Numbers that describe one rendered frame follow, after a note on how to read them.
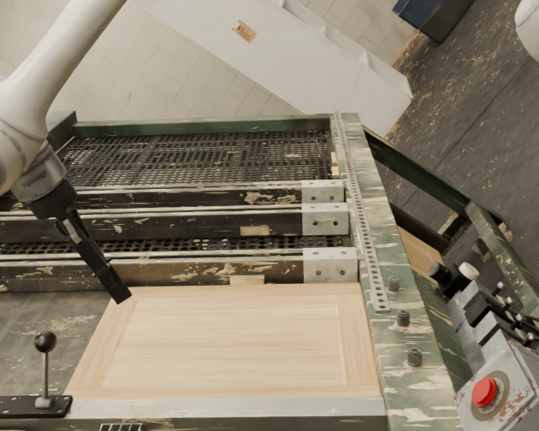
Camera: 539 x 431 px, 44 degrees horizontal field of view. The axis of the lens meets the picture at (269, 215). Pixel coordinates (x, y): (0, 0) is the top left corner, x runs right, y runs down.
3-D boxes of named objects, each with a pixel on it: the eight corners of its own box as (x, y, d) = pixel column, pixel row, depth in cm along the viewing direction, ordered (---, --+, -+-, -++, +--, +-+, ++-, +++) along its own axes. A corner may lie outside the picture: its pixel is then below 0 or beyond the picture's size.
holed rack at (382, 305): (390, 312, 135) (390, 309, 135) (376, 312, 135) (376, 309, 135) (340, 112, 287) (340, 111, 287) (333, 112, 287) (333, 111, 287)
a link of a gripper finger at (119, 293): (109, 263, 113) (110, 264, 113) (132, 293, 116) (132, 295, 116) (94, 273, 113) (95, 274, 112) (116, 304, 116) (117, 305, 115)
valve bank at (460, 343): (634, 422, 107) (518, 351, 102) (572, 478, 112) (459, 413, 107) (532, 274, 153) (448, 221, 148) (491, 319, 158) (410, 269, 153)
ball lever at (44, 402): (51, 412, 110) (52, 330, 112) (28, 413, 111) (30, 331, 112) (59, 408, 114) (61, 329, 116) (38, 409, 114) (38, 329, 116)
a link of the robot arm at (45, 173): (-3, 180, 99) (20, 212, 101) (50, 148, 100) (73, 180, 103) (-3, 167, 107) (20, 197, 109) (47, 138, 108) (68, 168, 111)
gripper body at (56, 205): (23, 193, 109) (56, 238, 113) (24, 208, 102) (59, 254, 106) (63, 169, 110) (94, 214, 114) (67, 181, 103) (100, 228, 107)
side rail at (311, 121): (330, 143, 284) (330, 117, 280) (75, 150, 289) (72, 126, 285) (329, 137, 291) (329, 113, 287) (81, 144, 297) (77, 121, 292)
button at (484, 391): (509, 397, 80) (495, 389, 80) (488, 419, 82) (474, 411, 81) (500, 377, 84) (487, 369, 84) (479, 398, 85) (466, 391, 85)
